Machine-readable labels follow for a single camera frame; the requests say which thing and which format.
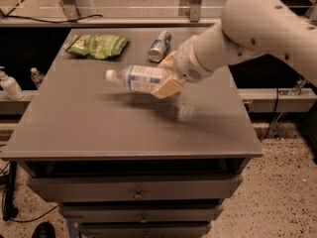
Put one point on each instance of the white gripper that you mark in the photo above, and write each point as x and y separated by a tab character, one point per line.
187	64

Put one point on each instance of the blue plastic water bottle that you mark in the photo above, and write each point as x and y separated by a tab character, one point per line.
138	78

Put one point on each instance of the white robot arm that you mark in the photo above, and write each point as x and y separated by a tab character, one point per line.
248	29

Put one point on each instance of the green jalapeno chip bag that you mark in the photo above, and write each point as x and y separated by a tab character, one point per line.
96	46

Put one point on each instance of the small clear water bottle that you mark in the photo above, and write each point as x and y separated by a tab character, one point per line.
37	77

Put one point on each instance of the silver blue soda can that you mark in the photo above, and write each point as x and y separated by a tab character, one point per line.
159	46

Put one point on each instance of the grey drawer cabinet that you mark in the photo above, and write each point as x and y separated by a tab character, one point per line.
79	125

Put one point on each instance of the top grey drawer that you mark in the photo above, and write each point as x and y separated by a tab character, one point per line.
135	188

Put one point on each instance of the grey drawer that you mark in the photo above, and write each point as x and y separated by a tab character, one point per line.
141	213
135	188
147	230

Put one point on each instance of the middle grey drawer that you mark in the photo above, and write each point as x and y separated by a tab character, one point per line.
141	213

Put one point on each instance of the bottom grey drawer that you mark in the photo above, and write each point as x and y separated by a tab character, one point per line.
147	230

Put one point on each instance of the black shoe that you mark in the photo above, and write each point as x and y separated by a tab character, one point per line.
44	230

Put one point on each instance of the black stand leg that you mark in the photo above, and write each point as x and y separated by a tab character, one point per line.
8	181

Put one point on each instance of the grey metal post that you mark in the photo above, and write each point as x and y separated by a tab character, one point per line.
194	10

